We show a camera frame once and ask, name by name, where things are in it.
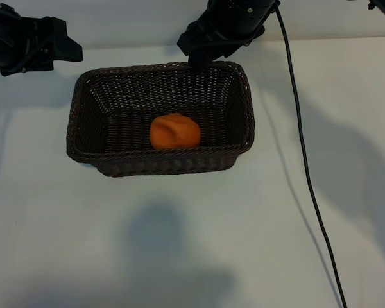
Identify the soft orange fruit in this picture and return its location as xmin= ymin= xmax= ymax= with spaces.
xmin=149 ymin=112 xmax=202 ymax=150

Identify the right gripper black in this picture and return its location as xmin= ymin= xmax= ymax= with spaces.
xmin=176 ymin=0 xmax=282 ymax=72

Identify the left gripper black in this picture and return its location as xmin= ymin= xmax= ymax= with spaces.
xmin=0 ymin=4 xmax=83 ymax=77

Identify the dark brown woven wicker basket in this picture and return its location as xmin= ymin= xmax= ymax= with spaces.
xmin=65 ymin=60 xmax=256 ymax=177

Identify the black hanging cable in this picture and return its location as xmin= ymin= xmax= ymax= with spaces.
xmin=274 ymin=4 xmax=349 ymax=308

